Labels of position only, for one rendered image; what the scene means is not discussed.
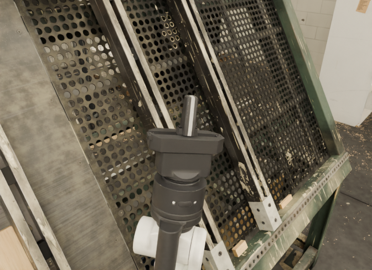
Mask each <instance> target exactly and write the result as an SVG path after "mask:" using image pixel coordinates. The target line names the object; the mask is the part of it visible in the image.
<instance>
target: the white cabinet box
mask: <svg viewBox="0 0 372 270"><path fill-rule="evenodd" d="M319 79H320V82H321V85H322V87H323V91H324V93H325V96H326V98H327V101H328V104H329V107H330V110H331V112H332V115H333V118H334V120H335V121H338V122H341V123H345V124H348V125H351V126H354V127H355V126H356V127H359V126H360V124H361V123H362V122H363V121H364V120H365V119H366V118H367V117H368V116H369V115H370V113H371V112H372V0H337V1H336V4H335V9H334V13H333V18H332V23H331V26H330V31H329V35H328V40H327V45H326V48H325V53H324V58H323V62H322V67H321V71H320V75H319Z"/></svg>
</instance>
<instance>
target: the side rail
mask: <svg viewBox="0 0 372 270"><path fill-rule="evenodd" d="M273 2H274V4H275V7H276V10H277V13H278V16H279V18H280V21H281V24H282V26H283V29H284V31H285V35H286V37H287V40H288V43H289V45H290V48H291V50H292V54H293V56H294V59H295V61H296V64H297V67H298V70H299V73H300V75H301V78H302V81H303V83H304V86H305V88H306V91H307V94H308V97H309V100H310V102H311V105H312V108H313V110H314V113H315V116H316V119H317V121H318V124H319V127H320V129H321V132H322V135H323V138H324V140H325V143H326V145H327V148H328V151H329V154H330V156H333V155H341V154H342V152H343V151H344V150H345V149H344V146H343V143H342V140H341V137H340V135H339V132H338V129H337V126H336V124H335V121H334V118H333V115H332V112H331V110H330V107H329V104H328V101H327V98H326V96H325V93H324V91H323V87H322V85H321V82H320V79H319V77H318V74H317V71H316V68H315V65H314V63H313V60H312V57H311V54H310V52H309V49H308V46H307V43H306V41H305V38H304V35H303V33H302V29H301V27H300V24H299V21H298V19H297V16H296V13H295V10H294V7H293V5H292V2H291V0H273Z"/></svg>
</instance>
